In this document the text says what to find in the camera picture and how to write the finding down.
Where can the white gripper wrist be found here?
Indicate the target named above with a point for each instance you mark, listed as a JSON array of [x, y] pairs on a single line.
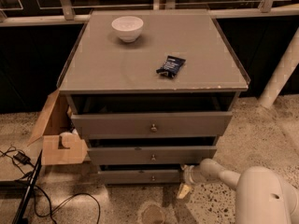
[[188, 174]]

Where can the grey bottom drawer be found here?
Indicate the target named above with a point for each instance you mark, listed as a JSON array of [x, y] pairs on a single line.
[[139, 177]]

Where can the grey drawer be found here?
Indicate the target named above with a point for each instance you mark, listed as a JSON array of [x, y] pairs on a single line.
[[151, 125], [150, 155], [139, 177]]

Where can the grey middle drawer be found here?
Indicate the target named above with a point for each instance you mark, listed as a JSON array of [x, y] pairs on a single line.
[[150, 155]]

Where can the grey top drawer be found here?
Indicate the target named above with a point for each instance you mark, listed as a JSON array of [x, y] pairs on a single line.
[[151, 125]]

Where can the grey drawer cabinet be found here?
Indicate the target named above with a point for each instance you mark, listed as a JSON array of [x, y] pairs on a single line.
[[108, 76]]

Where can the dark blue snack packet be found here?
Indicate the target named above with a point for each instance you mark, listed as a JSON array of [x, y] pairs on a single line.
[[171, 66]]

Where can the brown cardboard box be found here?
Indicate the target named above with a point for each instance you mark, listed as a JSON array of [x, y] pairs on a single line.
[[60, 145]]

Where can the white diagonal pole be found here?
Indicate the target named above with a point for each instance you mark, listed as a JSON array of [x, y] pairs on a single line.
[[284, 70]]

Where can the black power adapter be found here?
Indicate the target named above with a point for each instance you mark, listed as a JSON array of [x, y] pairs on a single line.
[[22, 158]]

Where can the black stand leg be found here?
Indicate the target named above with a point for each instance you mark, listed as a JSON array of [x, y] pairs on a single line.
[[28, 187]]

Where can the white ceramic bowl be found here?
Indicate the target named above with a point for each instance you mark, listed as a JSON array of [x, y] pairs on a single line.
[[128, 28]]

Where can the metal window railing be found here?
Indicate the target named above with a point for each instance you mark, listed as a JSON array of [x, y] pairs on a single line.
[[35, 12]]

